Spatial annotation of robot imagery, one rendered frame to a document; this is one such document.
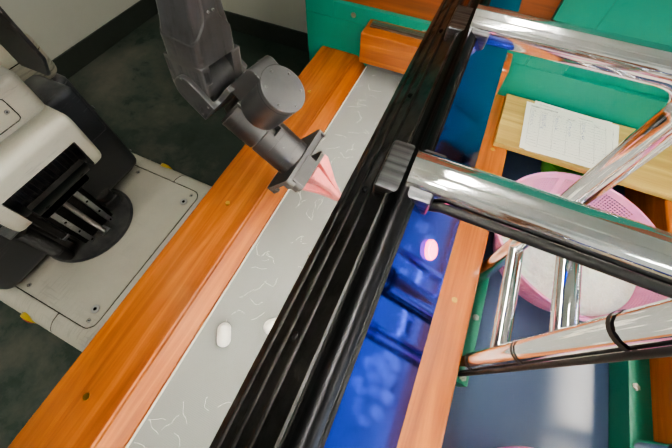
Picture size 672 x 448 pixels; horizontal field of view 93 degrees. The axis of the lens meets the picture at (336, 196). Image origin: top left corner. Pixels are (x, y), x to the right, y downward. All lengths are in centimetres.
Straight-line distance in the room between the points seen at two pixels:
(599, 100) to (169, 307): 85
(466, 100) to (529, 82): 56
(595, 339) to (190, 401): 46
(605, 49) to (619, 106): 56
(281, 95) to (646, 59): 30
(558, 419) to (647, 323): 42
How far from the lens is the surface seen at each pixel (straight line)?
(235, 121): 44
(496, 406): 62
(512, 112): 77
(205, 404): 53
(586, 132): 80
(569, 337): 31
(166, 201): 127
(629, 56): 29
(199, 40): 40
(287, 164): 45
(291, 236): 56
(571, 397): 67
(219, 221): 57
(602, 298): 68
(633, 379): 68
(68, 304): 126
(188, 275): 55
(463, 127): 23
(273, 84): 38
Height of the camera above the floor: 124
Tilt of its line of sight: 59 degrees down
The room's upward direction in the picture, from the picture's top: straight up
